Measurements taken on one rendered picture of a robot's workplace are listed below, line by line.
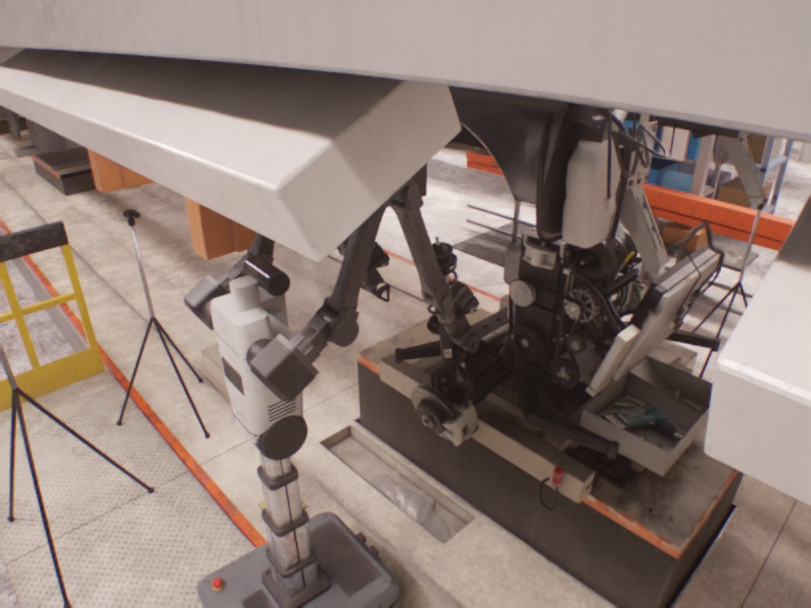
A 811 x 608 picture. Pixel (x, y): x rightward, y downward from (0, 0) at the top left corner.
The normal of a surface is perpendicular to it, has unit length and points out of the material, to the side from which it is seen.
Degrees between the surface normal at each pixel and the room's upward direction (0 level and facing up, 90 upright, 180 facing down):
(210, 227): 90
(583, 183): 91
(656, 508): 0
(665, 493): 0
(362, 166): 90
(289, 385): 90
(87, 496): 0
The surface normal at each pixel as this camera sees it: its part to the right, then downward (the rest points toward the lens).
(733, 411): -0.65, 0.69
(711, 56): -0.72, 0.33
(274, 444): 0.64, 0.36
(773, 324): -0.32, -0.64
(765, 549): 0.00, -0.88
